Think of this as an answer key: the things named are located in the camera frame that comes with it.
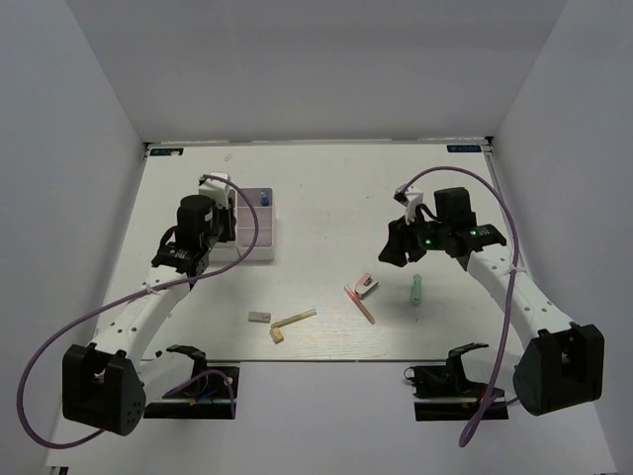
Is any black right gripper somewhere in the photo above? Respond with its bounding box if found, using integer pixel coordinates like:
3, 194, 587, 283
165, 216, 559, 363
378, 208, 450, 267

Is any green transparent glue tube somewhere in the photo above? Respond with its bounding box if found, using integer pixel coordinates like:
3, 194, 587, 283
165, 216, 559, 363
409, 274, 422, 307

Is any grey eraser block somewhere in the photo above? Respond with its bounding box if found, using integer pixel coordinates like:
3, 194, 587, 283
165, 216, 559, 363
248, 311, 271, 324

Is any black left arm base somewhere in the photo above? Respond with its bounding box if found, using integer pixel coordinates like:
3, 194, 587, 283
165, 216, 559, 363
143, 345, 240, 421

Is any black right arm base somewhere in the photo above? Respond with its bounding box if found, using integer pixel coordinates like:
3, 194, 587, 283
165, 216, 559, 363
403, 342, 497, 423

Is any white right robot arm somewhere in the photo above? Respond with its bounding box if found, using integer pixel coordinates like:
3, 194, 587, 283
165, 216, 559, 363
379, 185, 604, 416

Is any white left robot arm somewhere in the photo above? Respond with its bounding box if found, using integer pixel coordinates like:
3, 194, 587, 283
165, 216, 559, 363
62, 195, 235, 435

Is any white left organizer tray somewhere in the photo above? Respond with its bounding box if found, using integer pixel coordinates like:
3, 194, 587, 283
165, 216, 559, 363
210, 191, 240, 263

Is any white organizer tray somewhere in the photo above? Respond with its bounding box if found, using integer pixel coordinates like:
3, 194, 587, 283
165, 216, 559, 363
235, 188, 277, 262
210, 191, 240, 263

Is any white right organizer tray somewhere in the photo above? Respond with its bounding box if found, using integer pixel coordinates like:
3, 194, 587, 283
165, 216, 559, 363
235, 188, 277, 262

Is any left corner label sticker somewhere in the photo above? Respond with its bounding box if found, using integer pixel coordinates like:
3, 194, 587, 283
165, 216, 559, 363
149, 147, 184, 156

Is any corner label sticker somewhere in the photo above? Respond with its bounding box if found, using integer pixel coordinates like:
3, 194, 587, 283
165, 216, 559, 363
446, 143, 482, 153
149, 147, 184, 156

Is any right corner label sticker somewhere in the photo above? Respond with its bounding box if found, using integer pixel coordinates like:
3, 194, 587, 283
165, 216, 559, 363
446, 143, 482, 153

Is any pink lead refill tube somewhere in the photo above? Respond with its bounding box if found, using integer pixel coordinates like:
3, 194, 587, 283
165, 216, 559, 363
343, 285, 376, 325

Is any yellow lead refill tube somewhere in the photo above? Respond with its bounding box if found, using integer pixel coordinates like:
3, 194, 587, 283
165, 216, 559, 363
271, 309, 317, 330

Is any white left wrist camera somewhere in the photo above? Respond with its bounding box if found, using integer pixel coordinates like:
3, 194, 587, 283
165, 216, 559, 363
198, 172, 231, 209

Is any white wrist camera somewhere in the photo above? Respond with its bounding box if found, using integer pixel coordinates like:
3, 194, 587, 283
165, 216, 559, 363
198, 172, 231, 209
394, 184, 424, 225

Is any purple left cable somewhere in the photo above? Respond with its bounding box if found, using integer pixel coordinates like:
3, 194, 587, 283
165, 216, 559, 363
16, 177, 259, 449

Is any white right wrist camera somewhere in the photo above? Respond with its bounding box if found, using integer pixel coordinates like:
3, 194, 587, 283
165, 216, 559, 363
394, 184, 424, 225

